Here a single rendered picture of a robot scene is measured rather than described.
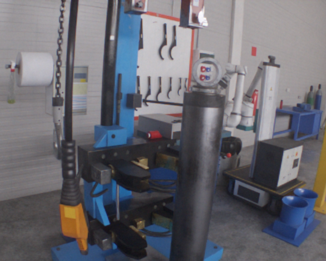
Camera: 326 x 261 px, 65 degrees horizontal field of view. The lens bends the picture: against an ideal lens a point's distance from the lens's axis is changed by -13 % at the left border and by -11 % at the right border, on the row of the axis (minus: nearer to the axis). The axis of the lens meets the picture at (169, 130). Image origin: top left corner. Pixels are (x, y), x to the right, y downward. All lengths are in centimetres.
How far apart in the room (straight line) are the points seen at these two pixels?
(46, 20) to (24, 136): 136
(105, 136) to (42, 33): 194
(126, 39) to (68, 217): 141
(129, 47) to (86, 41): 167
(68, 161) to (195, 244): 101
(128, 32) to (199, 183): 114
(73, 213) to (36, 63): 145
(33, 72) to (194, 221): 148
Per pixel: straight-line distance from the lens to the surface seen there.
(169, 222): 213
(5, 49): 333
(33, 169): 361
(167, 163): 197
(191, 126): 140
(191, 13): 179
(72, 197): 88
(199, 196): 150
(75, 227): 92
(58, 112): 95
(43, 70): 216
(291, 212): 304
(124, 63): 201
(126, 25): 203
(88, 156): 172
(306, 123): 839
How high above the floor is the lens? 158
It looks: 12 degrees down
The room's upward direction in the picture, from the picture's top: 4 degrees clockwise
